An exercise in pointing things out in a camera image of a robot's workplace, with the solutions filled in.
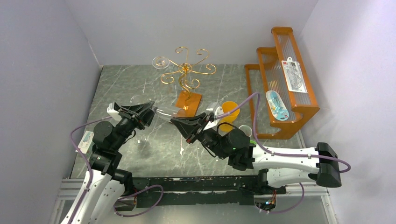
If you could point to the clear wine glass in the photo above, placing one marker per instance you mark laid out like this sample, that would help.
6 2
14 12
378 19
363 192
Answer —
139 139
165 112
168 69

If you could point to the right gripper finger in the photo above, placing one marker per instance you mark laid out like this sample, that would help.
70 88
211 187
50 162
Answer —
189 120
189 132

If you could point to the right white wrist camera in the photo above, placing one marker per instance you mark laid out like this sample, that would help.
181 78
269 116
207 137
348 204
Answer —
216 109

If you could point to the white packaged item on shelf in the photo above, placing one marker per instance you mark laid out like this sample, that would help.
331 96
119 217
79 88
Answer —
293 75

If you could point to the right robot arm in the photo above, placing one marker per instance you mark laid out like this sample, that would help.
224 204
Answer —
280 166

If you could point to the small blue white packet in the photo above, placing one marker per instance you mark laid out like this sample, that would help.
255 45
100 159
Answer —
86 143

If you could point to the orange wooden tiered shelf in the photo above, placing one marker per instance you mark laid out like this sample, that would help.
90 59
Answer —
301 106

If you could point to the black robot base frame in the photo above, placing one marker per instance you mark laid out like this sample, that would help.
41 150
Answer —
166 191

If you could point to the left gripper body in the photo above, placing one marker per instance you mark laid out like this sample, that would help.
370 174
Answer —
139 122

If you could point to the orange plastic goblet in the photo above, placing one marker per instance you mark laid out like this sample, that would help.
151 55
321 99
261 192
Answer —
228 106

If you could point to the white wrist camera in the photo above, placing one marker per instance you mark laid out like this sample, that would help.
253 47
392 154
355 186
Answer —
113 113
216 109

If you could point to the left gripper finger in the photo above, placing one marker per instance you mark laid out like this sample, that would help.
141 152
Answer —
143 117
130 109

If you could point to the gold wire wine glass rack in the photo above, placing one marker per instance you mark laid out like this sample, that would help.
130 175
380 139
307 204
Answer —
185 68

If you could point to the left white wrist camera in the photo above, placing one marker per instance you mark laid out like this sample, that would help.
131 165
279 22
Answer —
113 113

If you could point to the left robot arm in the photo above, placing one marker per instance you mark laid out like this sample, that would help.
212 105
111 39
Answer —
104 183

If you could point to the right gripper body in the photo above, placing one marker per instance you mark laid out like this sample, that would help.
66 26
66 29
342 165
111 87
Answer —
196 131

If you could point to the blue packaged item on shelf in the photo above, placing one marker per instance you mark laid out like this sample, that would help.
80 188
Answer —
277 106

